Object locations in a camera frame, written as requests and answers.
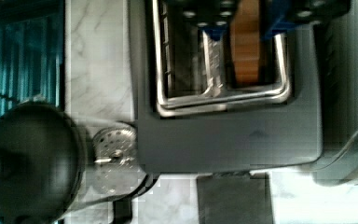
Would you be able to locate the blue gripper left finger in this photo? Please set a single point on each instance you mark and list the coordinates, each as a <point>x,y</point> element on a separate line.
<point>210,16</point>

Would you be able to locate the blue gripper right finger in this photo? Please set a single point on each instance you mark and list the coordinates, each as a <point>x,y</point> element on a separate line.
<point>283,16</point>

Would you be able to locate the brown toast slice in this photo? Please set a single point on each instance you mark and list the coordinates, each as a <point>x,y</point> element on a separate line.
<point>245,42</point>

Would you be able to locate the stainless toaster oven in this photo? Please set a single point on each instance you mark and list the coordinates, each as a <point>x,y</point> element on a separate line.
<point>336,46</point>

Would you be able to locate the silver black toaster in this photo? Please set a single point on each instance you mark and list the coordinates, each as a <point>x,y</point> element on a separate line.
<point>222,131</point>

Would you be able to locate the dark coffee maker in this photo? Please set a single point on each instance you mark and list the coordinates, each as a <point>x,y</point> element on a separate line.
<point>53,164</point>

